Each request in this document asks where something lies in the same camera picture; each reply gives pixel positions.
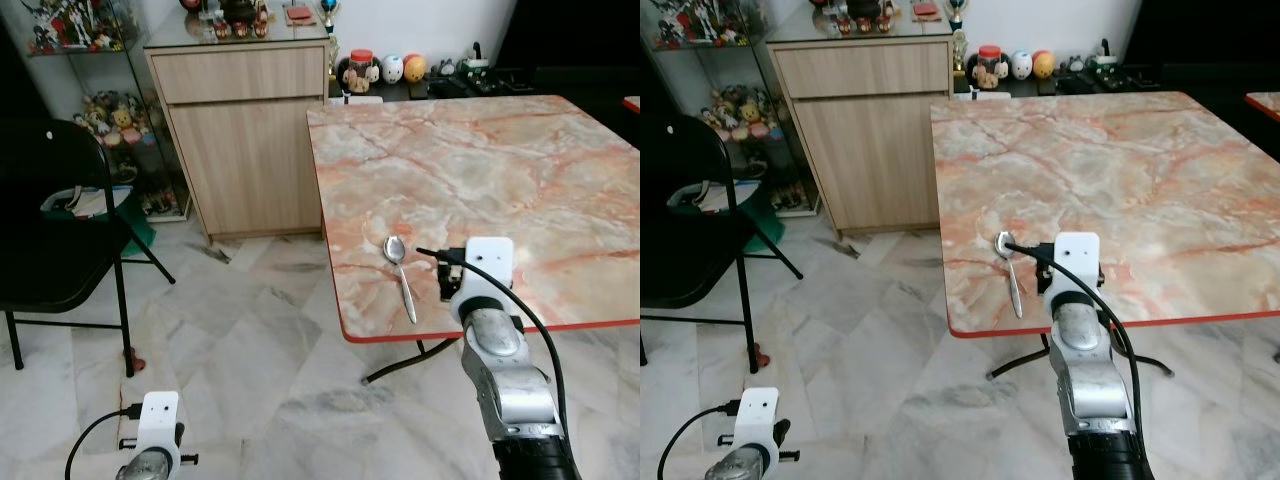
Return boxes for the glass display cabinet with figurines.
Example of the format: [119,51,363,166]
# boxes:
[640,0,823,218]
[0,0,192,223]

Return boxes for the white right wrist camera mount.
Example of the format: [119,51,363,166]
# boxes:
[447,236,515,323]
[1044,231,1102,303]

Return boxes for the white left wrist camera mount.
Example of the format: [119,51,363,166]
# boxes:
[733,387,782,466]
[137,391,182,473]

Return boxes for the papers on chair seat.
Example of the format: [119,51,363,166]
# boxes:
[39,184,133,218]
[668,180,763,215]

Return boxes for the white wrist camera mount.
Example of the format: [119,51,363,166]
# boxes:
[1044,231,1102,303]
[447,236,515,323]
[733,387,782,466]
[137,391,182,473]

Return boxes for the mouse figure jar red lid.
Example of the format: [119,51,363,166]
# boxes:
[967,44,1007,92]
[337,48,382,97]

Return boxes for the silver metal spoon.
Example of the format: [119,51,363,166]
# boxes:
[384,235,418,325]
[994,231,1024,320]

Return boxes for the light wooden cabinet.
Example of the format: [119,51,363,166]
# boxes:
[765,33,957,237]
[144,38,332,242]

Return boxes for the black metal table legs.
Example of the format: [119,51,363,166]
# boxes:
[361,337,463,386]
[987,348,1177,382]

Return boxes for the green bag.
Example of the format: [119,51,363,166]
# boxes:
[750,195,787,247]
[123,213,158,253]

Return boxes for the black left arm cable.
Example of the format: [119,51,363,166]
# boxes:
[657,401,741,480]
[64,404,143,480]

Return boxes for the dark teapot with small figurines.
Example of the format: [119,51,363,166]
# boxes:
[832,0,899,36]
[205,0,273,41]

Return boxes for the black folding chair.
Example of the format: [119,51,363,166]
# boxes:
[640,111,805,368]
[0,117,177,378]

